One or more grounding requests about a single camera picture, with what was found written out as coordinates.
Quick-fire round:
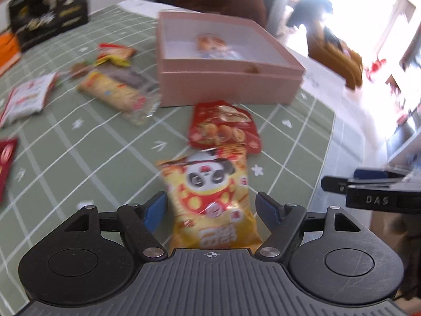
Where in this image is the small brown snack packet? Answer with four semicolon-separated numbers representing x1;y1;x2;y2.
71;61;98;80

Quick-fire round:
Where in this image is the black cloth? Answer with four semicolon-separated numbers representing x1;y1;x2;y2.
285;0;333;31

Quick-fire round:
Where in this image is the orange box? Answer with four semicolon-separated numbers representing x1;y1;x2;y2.
0;32;22;77

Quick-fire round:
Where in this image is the green checked tablecloth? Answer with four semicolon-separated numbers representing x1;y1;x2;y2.
0;2;337;305

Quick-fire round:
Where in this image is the orange white snack packet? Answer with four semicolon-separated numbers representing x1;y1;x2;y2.
197;33;239;60

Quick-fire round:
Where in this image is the dark grey snack packet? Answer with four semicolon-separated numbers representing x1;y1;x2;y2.
108;67;159;93

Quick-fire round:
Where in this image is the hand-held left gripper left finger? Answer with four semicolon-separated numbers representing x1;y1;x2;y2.
66;191;169;260

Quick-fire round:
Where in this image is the black gift box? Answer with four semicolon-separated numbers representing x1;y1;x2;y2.
7;0;90;52

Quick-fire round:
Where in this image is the clear yellow cake packet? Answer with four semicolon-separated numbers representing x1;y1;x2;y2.
77;69;162;126

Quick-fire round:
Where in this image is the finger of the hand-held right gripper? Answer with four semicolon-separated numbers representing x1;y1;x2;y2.
353;168;415;180
322;175;421;194

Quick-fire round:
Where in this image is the pink cardboard box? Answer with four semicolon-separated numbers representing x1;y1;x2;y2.
155;11;306;107

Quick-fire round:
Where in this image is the red yellow snack packet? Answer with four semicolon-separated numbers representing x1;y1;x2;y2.
96;43;136;68

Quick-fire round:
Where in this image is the brown garment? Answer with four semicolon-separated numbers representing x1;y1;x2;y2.
306;16;363;90

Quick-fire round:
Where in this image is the red biscuit snack packet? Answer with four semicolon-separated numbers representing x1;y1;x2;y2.
187;100;263;155

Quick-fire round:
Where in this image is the yellow panda snack packet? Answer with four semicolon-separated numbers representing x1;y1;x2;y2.
156;147;264;250

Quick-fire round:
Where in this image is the white red-edged snack packet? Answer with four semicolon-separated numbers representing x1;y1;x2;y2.
0;72;59;128

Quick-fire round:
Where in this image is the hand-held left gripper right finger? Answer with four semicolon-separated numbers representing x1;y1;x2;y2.
255;191;362;260

